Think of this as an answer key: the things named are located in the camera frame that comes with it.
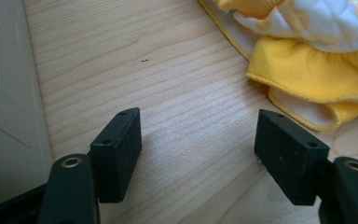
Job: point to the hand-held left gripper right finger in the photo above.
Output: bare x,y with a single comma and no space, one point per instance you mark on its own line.
292,155

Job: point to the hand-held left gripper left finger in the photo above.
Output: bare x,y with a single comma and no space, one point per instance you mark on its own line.
115,158

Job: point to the yellow and white baby garment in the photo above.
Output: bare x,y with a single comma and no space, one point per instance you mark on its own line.
310,62

